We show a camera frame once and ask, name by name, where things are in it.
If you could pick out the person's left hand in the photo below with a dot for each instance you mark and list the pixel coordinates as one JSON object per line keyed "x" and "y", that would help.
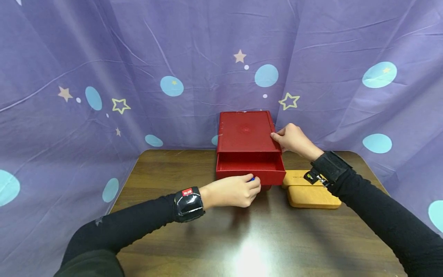
{"x": 226, "y": 191}

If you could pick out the red box case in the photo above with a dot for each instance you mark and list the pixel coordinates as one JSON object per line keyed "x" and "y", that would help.
{"x": 245, "y": 130}

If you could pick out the person's left fingers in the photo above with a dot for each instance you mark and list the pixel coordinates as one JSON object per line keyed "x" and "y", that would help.
{"x": 252, "y": 191}

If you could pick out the red drawer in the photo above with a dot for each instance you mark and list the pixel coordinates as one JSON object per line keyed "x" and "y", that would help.
{"x": 270, "y": 176}

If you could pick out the person's right hand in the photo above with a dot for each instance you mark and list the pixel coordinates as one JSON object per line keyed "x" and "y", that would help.
{"x": 297, "y": 140}

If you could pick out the person's right forearm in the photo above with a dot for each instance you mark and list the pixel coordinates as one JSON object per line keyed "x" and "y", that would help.
{"x": 387, "y": 223}

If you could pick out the yellow wooden block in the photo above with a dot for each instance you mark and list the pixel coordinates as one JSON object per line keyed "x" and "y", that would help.
{"x": 294, "y": 177}
{"x": 313, "y": 197}

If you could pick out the black wrist band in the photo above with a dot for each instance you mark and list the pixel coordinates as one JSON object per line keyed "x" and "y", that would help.
{"x": 331, "y": 166}
{"x": 188, "y": 204}

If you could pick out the person's left forearm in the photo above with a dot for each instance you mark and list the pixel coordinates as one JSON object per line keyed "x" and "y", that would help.
{"x": 131, "y": 227}

